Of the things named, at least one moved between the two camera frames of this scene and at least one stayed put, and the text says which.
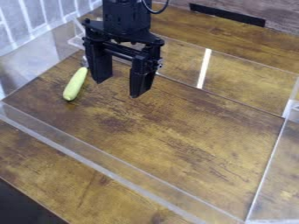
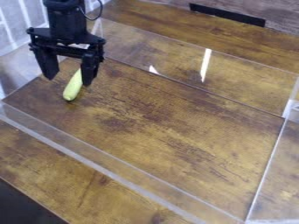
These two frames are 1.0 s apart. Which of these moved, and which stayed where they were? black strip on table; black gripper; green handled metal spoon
Moved: black gripper
Stayed: green handled metal spoon; black strip on table
